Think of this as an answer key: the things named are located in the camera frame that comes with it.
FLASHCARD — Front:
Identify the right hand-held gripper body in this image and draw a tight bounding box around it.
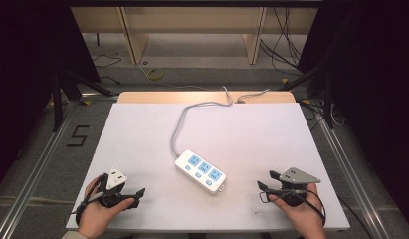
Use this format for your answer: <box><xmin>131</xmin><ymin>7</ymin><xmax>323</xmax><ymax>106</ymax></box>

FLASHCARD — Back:
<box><xmin>276</xmin><ymin>166</ymin><xmax>322</xmax><ymax>207</ymax></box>

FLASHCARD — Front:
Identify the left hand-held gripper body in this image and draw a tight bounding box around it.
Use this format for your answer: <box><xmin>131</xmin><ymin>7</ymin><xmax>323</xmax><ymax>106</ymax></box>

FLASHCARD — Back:
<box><xmin>98</xmin><ymin>166</ymin><xmax>130</xmax><ymax>209</ymax></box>

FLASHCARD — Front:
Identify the person's right hand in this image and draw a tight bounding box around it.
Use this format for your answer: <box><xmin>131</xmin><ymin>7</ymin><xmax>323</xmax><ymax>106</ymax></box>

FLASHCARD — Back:
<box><xmin>268</xmin><ymin>183</ymin><xmax>327</xmax><ymax>239</ymax></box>

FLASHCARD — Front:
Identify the person's left hand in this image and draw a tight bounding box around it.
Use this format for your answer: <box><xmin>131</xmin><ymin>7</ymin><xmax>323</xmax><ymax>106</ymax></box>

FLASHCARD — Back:
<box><xmin>77</xmin><ymin>174</ymin><xmax>135</xmax><ymax>239</ymax></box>

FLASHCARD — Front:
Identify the white table cover board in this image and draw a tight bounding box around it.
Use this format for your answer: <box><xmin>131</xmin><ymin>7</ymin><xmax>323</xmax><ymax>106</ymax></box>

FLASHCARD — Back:
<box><xmin>65</xmin><ymin>102</ymin><xmax>351</xmax><ymax>233</ymax></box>

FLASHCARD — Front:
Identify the white power strip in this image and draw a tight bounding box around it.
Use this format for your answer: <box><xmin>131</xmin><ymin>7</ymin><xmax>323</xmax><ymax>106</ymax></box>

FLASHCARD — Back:
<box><xmin>174</xmin><ymin>149</ymin><xmax>228</xmax><ymax>195</ymax></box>

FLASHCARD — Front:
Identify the black metal stand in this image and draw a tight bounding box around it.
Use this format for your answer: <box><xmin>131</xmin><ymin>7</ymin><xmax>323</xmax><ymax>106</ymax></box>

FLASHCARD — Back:
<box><xmin>51</xmin><ymin>69</ymin><xmax>114</xmax><ymax>133</ymax></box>
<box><xmin>277</xmin><ymin>63</ymin><xmax>336</xmax><ymax>130</ymax></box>

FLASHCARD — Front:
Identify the black curtain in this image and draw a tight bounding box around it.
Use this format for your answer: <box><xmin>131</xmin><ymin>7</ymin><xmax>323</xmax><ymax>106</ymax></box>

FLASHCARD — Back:
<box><xmin>297</xmin><ymin>0</ymin><xmax>409</xmax><ymax>232</ymax></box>
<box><xmin>0</xmin><ymin>0</ymin><xmax>102</xmax><ymax>192</ymax></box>

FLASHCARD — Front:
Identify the wooden bench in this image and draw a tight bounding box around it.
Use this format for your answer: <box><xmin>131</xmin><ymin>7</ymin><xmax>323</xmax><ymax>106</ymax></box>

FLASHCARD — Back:
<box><xmin>70</xmin><ymin>6</ymin><xmax>319</xmax><ymax>66</ymax></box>

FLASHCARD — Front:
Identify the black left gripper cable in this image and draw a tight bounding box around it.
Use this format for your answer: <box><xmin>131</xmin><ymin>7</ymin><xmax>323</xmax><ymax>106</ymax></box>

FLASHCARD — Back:
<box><xmin>71</xmin><ymin>173</ymin><xmax>107</xmax><ymax>227</ymax></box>

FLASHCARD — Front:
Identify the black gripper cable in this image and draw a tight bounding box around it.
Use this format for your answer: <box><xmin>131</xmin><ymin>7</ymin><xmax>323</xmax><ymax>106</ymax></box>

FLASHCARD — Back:
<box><xmin>71</xmin><ymin>173</ymin><xmax>107</xmax><ymax>227</ymax></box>
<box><xmin>259</xmin><ymin>189</ymin><xmax>327</xmax><ymax>227</ymax></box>

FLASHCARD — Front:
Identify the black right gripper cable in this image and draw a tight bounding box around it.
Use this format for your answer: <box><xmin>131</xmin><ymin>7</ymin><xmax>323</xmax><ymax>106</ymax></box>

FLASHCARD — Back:
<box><xmin>259</xmin><ymin>189</ymin><xmax>327</xmax><ymax>227</ymax></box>

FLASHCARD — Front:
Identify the aluminium floor rail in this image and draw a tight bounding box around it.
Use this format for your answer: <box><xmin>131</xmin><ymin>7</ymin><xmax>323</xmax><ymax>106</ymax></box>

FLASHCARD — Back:
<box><xmin>0</xmin><ymin>99</ymin><xmax>82</xmax><ymax>239</ymax></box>
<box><xmin>310</xmin><ymin>109</ymin><xmax>394</xmax><ymax>239</ymax></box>

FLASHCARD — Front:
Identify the black floor cable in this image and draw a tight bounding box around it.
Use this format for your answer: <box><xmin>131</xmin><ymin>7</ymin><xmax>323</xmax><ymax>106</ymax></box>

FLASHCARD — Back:
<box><xmin>335</xmin><ymin>193</ymin><xmax>374</xmax><ymax>239</ymax></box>

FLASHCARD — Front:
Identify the white cable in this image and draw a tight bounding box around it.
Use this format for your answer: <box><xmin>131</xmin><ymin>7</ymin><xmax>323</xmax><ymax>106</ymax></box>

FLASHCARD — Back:
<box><xmin>328</xmin><ymin>103</ymin><xmax>346</xmax><ymax>128</ymax></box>

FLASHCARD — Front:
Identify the grey power strip cable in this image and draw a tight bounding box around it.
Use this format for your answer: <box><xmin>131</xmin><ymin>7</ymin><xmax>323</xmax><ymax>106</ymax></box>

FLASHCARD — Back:
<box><xmin>170</xmin><ymin>85</ymin><xmax>272</xmax><ymax>157</ymax></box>

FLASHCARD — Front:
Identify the yellow coiled cable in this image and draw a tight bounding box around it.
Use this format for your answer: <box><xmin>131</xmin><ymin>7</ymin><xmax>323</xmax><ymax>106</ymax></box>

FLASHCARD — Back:
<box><xmin>138</xmin><ymin>64</ymin><xmax>210</xmax><ymax>92</ymax></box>

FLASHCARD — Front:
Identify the black cable bundle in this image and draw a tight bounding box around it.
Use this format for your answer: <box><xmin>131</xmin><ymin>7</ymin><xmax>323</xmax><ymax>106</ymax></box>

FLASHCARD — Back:
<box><xmin>259</xmin><ymin>7</ymin><xmax>314</xmax><ymax>78</ymax></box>

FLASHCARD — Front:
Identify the thin black cable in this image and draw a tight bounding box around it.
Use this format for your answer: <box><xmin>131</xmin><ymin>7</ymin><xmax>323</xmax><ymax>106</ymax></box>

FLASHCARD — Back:
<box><xmin>92</xmin><ymin>53</ymin><xmax>123</xmax><ymax>86</ymax></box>

